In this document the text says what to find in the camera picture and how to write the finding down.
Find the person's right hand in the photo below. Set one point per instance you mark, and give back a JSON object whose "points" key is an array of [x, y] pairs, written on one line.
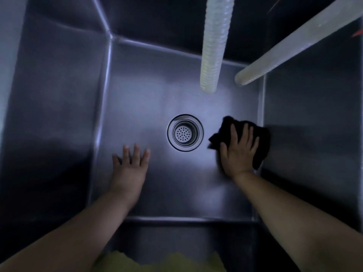
{"points": [[239, 158]]}

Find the person's left hand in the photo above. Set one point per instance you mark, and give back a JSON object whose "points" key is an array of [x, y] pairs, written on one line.
{"points": [[129, 175]]}

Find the dark cleaning cloth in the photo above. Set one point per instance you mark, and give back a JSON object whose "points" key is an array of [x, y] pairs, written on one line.
{"points": [[263, 144]]}

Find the stainless steel sink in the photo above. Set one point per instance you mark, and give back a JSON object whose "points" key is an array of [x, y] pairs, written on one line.
{"points": [[141, 90]]}

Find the person's right forearm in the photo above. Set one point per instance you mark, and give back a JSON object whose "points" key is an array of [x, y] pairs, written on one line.
{"points": [[297, 229]]}

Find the person's left forearm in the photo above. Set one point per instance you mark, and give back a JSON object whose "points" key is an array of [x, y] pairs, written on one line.
{"points": [[71, 237]]}

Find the round metal drain strainer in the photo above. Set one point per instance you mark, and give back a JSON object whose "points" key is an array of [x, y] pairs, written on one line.
{"points": [[185, 133]]}

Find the yellow woven cloth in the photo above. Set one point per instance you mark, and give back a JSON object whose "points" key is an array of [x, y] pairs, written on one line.
{"points": [[181, 264]]}

